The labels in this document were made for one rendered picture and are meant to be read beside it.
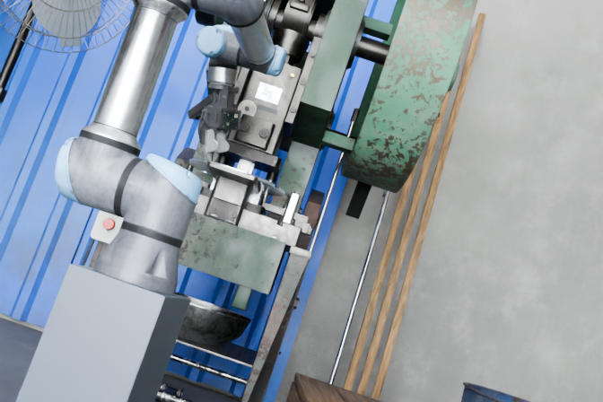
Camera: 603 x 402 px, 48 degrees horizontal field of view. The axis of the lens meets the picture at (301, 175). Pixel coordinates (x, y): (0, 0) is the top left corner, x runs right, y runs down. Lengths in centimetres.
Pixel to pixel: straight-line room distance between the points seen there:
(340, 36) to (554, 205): 175
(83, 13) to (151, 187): 127
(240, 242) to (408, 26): 72
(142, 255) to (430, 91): 93
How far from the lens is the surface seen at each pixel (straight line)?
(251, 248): 185
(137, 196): 126
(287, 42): 216
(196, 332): 197
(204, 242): 186
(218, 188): 193
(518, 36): 367
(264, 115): 206
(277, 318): 179
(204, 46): 172
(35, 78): 355
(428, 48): 184
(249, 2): 137
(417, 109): 185
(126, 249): 125
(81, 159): 131
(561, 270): 350
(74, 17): 248
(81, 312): 124
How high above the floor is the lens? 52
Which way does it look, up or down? 10 degrees up
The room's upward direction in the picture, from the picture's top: 19 degrees clockwise
